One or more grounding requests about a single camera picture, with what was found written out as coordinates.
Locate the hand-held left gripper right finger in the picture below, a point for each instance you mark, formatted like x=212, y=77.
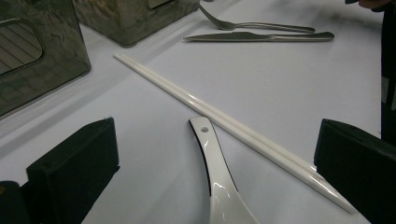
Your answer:
x=358, y=161

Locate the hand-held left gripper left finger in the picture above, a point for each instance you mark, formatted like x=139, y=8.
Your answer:
x=71, y=174

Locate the steel fork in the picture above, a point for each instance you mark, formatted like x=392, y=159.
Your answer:
x=280, y=26

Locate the white chopstick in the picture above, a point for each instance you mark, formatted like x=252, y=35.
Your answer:
x=249, y=132
x=249, y=141

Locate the smoky clear plastic bin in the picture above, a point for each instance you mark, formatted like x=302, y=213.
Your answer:
x=130, y=21
x=62, y=46

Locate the white ceramic spoon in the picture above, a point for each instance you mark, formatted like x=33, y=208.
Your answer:
x=221, y=186

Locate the white table cover sheet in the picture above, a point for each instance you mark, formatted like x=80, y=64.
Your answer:
x=280, y=93

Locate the steel table knife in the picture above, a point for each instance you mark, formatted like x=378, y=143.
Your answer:
x=249, y=36

